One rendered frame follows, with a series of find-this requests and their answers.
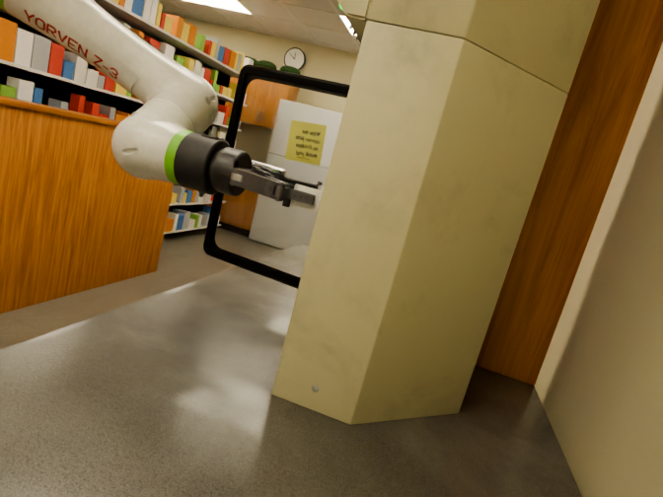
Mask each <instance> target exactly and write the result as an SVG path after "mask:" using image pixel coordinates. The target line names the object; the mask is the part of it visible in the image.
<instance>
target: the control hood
mask: <svg viewBox="0 0 663 497"><path fill-rule="evenodd" d="M337 2H338V4H339V5H340V7H341V9H342V11H343V13H344V14H345V16H346V18H347V19H348V21H349V23H350V24H351V25H352V27H353V29H354V30H355V32H356V34H357V35H358V37H359V39H360V40H362V37H363V33H364V30H365V26H366V22H367V21H368V15H369V11H370V7H371V3H372V0H337Z"/></svg>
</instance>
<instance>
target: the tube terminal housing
mask: <svg viewBox="0 0 663 497"><path fill-rule="evenodd" d="M599 3H600V0H372V3H371V7H370V11H369V15H368V21H367V22H366V26H365V30H364V33H363V37H362V40H361V44H360V48H359V52H358V56H357V60H356V64H355V68H354V72H353V75H352V79H351V83H350V87H349V91H348V95H347V99H346V103H345V107H344V111H343V115H342V118H341V122H340V126H339V130H338V133H337V137H336V141H335V145H334V149H333V153H332V156H331V163H330V167H329V171H328V175H327V179H326V183H325V187H324V191H323V195H322V198H321V202H320V206H319V210H318V214H317V218H316V222H315V226H314V230H313V234H312V238H311V240H310V244H309V248H308V252H307V256H306V260H305V264H304V268H303V272H302V276H301V280H300V283H299V287H298V291H297V295H296V299H295V303H294V307H293V311H292V315H291V319H290V322H289V325H288V329H287V333H286V337H285V341H284V345H283V349H282V353H281V357H280V361H279V365H278V368H277V372H276V376H275V380H274V384H273V388H272V392H271V394H273V395H276V396H278V397H281V398H283V399H286V400H289V401H291V402H294V403H296V404H299V405H302V406H304V407H307V408H309V409H312V410H314V411H317V412H320V413H322V414H324V415H326V416H329V417H331V418H334V419H337V420H339V421H342V422H344V423H347V424H349V425H352V424H362V423H371V422H381V421H390V420H399V419H409V418H417V417H427V416H436V415H445V414H455V413H459V411H460V408H461V405H462V403H463V400H464V397H465V394H466V391H467V388H468V385H469V382H470V379H471V376H472V373H473V370H474V368H475V365H476V362H477V359H478V356H479V352H480V349H481V346H482V343H483V340H484V337H485V335H486V332H487V329H488V326H489V323H490V320H491V317H492V314H493V311H494V308H495V305H496V303H497V300H498V297H499V294H500V291H501V288H502V285H503V282H504V279H505V276H506V273H507V270H508V268H509V265H510V262H511V259H512V256H513V253H514V250H515V248H516V245H517V242H518V239H519V236H520V234H521V231H522V228H523V225H524V222H525V219H526V216H527V213H528V210H529V207H530V204H531V201H532V199H533V196H534V193H535V190H536V187H537V184H538V181H539V178H540V175H541V172H542V169H543V167H544V164H545V161H546V158H547V155H548V152H549V149H550V146H551V143H552V141H553V136H554V134H555V131H556V128H557V125H558V122H559V119H560V116H561V113H562V110H563V107H564V104H565V101H566V99H567V94H568V92H569V89H570V86H571V84H572V81H573V78H574V75H575V72H576V69H577V66H578V63H579V60H580V57H581V54H582V52H583V49H584V46H585V43H586V40H587V37H588V35H589V32H590V29H591V26H592V23H593V20H594V18H595V15H596V12H597V9H598V6H599Z"/></svg>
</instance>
